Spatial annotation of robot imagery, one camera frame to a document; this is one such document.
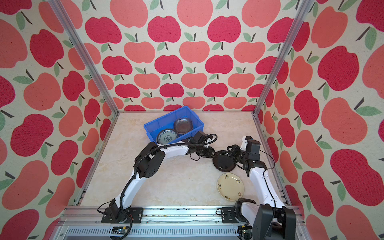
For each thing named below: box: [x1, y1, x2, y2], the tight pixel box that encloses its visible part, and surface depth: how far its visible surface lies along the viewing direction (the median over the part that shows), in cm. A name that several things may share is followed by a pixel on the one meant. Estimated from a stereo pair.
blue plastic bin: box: [143, 106, 205, 143], surface depth 110 cm
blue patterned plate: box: [156, 128, 178, 145], surface depth 106 cm
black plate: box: [212, 150, 236, 173], surface depth 93 cm
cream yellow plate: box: [216, 172, 245, 202], surface depth 84 cm
